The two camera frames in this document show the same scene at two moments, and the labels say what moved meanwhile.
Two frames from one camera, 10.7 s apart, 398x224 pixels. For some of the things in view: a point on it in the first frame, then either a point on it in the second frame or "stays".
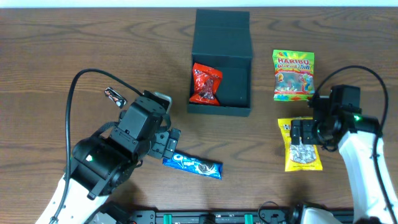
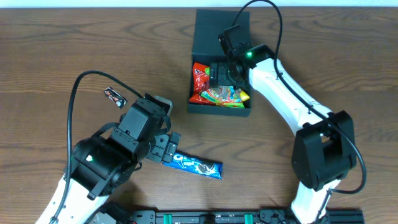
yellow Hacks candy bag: x=298 y=157 to x=244 y=96
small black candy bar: x=118 y=100 stays
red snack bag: x=206 y=80 stays
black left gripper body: x=168 y=144 stays
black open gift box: x=222 y=40 stays
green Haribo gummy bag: x=294 y=75 to x=224 y=96
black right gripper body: x=301 y=132 to x=221 y=73
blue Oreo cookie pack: x=208 y=168 stays
